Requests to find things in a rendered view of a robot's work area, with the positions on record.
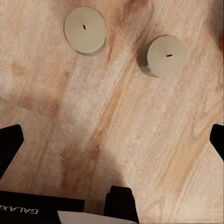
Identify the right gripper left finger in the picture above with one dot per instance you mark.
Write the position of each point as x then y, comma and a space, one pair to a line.
11, 139

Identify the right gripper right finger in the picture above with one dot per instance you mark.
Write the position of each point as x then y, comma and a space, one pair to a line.
217, 139

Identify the pillar candle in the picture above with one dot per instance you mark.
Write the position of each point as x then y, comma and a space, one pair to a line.
85, 30
163, 57

